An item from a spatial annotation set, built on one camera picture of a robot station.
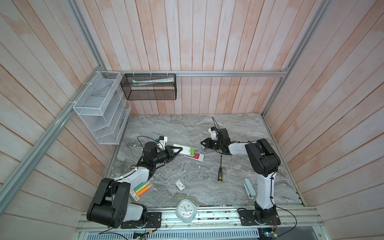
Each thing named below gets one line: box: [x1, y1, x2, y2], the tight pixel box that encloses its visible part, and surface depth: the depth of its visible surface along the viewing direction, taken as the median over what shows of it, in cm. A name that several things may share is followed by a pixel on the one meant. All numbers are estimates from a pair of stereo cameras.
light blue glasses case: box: [243, 178, 256, 199], surface depth 83 cm
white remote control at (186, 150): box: [173, 143, 195, 156], surface depth 84 cm
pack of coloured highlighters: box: [129, 180, 153, 202], surface depth 84 cm
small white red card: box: [175, 179, 185, 191], surface depth 85 cm
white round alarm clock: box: [175, 198, 197, 224], surface depth 76 cm
